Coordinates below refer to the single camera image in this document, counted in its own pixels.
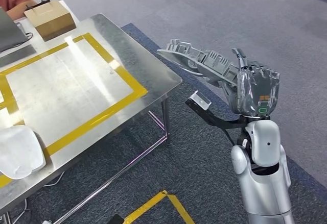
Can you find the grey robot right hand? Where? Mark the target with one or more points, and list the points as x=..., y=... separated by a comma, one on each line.
x=257, y=90

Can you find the grey plastic wheel hubcap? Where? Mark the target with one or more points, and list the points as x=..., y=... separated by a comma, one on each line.
x=204, y=63

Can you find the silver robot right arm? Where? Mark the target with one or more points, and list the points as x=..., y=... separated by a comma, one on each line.
x=265, y=182

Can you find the steel workbench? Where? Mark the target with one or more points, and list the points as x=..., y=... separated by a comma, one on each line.
x=143, y=67

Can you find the yellow floor tape square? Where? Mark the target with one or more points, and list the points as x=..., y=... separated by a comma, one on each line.
x=146, y=207

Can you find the white desk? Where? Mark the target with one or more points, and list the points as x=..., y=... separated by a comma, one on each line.
x=67, y=11

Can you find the brown cardboard box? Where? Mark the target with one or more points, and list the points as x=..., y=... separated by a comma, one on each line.
x=50, y=21

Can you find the white car mirror cover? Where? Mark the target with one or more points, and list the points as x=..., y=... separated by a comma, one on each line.
x=20, y=151

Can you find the grey laptop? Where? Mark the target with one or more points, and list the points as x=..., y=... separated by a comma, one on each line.
x=10, y=29

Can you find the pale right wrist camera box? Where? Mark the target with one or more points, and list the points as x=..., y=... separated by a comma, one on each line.
x=201, y=100

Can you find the yellow bench tape frame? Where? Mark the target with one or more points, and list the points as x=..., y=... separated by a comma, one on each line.
x=124, y=75

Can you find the black left wrist camera bracket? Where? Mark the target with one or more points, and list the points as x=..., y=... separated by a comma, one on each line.
x=115, y=219

